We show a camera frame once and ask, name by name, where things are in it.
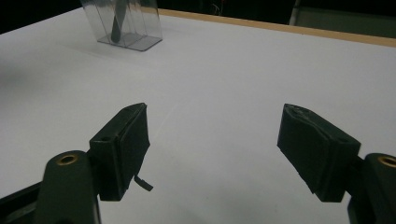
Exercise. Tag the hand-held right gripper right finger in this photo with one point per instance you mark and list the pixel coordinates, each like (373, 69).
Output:
(317, 152)

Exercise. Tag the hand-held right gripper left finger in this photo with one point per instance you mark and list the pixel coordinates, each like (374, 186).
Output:
(124, 155)

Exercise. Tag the clear acrylic organizer box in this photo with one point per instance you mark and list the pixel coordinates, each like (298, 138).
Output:
(140, 28)

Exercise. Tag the black makeup brush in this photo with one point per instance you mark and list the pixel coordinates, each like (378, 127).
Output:
(118, 26)

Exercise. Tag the grey panel with white post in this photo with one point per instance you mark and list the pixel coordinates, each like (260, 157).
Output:
(345, 21)

